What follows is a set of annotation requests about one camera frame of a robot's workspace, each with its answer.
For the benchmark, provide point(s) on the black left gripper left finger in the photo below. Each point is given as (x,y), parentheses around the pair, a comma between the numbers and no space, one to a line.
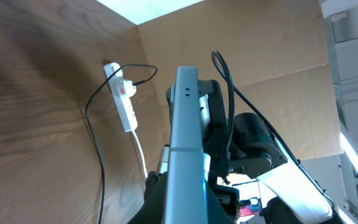
(152,210)

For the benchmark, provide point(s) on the brown cardboard right panel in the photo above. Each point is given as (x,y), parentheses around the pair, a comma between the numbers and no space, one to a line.
(277,55)

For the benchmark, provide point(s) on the blue screen smartphone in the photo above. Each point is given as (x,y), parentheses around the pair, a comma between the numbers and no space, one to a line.
(185,197)

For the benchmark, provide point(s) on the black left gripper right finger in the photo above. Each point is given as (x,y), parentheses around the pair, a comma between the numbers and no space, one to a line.
(218,213)

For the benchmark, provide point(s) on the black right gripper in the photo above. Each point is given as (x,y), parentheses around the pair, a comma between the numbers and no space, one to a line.
(213,126)

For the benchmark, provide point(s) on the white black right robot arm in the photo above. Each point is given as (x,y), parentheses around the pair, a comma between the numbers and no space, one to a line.
(256,151)

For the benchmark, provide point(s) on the white power strip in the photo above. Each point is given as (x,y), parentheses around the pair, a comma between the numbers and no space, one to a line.
(122,90)

